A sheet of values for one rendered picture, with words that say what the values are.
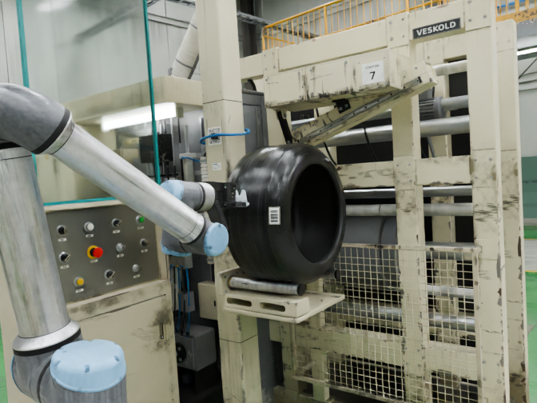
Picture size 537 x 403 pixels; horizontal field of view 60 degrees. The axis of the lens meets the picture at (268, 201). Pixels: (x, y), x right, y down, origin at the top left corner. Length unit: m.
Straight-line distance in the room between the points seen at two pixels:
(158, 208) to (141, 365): 1.05
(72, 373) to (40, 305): 0.20
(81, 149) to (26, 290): 0.34
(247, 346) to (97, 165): 1.27
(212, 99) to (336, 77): 0.52
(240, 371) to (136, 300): 0.54
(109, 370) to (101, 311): 0.86
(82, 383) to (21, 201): 0.41
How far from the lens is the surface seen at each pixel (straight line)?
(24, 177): 1.15
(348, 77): 1.97
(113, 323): 1.96
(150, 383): 2.15
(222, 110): 2.00
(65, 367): 1.08
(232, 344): 2.12
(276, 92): 2.15
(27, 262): 1.17
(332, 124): 2.13
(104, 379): 1.08
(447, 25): 2.19
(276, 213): 1.61
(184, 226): 1.22
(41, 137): 1.03
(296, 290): 1.74
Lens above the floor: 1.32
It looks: 3 degrees down
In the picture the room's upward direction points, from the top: 4 degrees counter-clockwise
